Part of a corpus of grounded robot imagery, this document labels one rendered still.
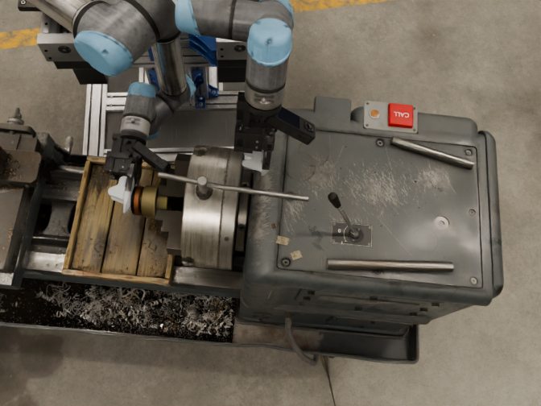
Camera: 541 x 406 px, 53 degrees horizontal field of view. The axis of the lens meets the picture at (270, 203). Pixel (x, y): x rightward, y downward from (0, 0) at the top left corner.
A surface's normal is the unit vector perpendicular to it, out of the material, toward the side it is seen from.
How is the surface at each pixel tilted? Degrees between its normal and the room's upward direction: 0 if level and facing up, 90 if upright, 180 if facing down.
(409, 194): 0
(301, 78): 0
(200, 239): 49
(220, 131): 0
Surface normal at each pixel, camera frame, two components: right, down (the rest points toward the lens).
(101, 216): 0.07, -0.32
